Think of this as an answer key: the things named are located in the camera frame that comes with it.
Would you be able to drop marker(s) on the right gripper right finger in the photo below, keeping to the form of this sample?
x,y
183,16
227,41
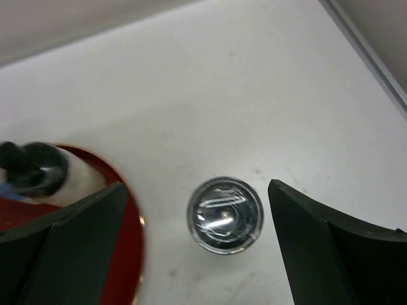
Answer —
x,y
334,258

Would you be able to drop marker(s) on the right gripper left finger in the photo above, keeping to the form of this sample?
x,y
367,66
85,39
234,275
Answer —
x,y
63,257

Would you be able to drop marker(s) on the black cap white powder bottle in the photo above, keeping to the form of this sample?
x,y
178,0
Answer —
x,y
44,173

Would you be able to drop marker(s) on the clear dome cap grinder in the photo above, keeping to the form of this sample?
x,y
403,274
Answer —
x,y
225,215

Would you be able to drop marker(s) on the round red tray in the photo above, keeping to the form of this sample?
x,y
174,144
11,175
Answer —
x,y
126,264

